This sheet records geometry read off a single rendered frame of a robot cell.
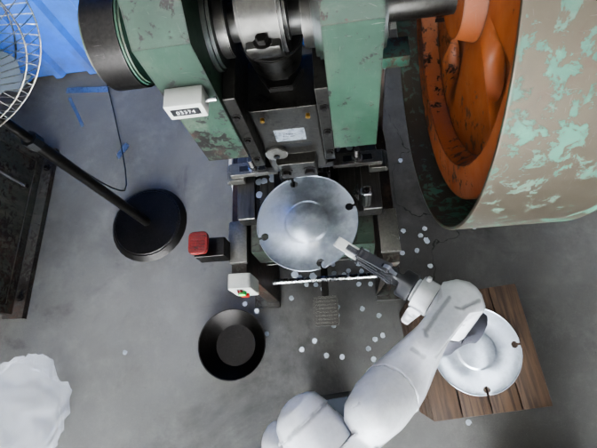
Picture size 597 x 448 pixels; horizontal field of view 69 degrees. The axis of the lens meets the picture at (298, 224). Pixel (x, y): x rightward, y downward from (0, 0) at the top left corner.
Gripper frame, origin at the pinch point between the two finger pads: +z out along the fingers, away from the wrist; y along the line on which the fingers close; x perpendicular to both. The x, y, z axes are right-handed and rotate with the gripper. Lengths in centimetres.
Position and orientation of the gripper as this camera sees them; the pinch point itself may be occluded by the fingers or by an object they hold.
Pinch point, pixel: (346, 248)
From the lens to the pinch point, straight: 117.8
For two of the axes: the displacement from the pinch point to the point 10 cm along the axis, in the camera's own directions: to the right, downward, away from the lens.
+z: -7.9, -4.9, 3.7
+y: -2.0, -3.7, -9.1
